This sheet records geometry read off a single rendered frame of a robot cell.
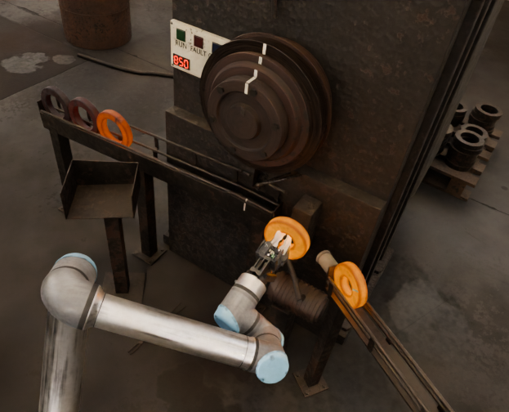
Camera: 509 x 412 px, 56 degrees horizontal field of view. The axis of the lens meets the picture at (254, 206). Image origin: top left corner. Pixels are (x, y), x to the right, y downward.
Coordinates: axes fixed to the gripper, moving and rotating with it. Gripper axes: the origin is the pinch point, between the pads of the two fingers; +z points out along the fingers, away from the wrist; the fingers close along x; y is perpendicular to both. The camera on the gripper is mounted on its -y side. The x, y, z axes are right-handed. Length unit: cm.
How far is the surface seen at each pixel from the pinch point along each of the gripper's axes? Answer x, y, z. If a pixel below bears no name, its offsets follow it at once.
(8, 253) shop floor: 136, -76, -46
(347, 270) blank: -21.5, -8.3, 2.6
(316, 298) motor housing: -14.5, -31.9, -2.5
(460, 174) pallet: -42, -117, 153
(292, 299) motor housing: -6.8, -32.9, -7.2
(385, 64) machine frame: -6, 38, 46
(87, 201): 83, -22, -18
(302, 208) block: 3.4, -9.7, 16.9
